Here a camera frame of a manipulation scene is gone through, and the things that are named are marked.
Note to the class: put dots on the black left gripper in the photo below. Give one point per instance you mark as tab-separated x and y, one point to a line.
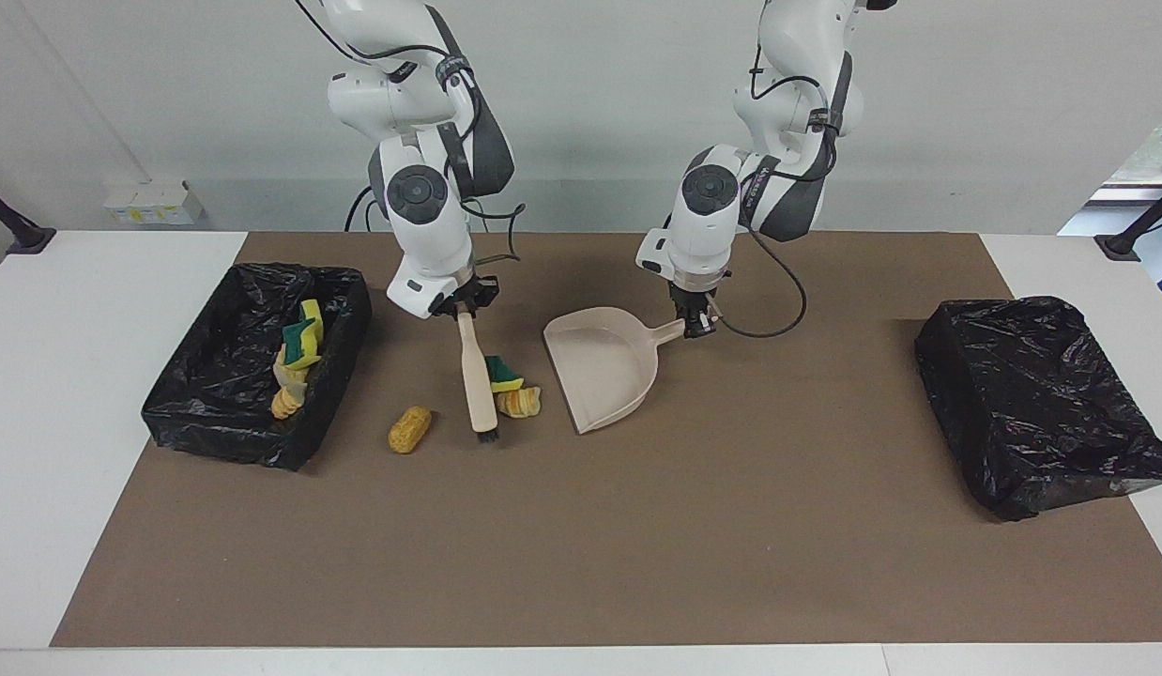
689	299

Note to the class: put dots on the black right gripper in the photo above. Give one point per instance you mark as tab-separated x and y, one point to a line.
468	296

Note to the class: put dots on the beige brush black bristles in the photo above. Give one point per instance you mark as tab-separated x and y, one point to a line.
475	376

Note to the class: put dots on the small green yellow sponge piece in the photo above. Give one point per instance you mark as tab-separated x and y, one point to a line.
501	374

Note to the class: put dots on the beige plastic dustpan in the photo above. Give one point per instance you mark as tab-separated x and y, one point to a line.
600	366

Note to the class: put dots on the yellow sponge wedge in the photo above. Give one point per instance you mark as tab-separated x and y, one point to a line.
312	310

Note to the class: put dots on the yellow notched sponge piece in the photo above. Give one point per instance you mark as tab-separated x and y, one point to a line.
304	349

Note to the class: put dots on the pale lumpy foam chunk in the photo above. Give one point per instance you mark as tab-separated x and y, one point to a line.
290	376

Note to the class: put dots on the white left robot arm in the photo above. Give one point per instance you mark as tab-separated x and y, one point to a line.
708	216

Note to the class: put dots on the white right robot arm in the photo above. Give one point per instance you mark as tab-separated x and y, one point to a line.
421	235

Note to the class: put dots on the black bag-lined bin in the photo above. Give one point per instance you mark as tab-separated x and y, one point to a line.
215	394
1032	404

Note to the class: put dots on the brown toy bread roll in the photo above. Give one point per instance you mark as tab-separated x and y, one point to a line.
409	430

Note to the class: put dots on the brown table mat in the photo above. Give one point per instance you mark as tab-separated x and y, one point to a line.
450	582

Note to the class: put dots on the black table clamp stand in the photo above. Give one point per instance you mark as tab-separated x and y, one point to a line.
27	239
1121	247

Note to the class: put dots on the glass window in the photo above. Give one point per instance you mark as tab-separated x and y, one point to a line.
1158	155

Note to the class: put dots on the white wall socket box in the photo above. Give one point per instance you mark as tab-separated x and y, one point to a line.
154	202

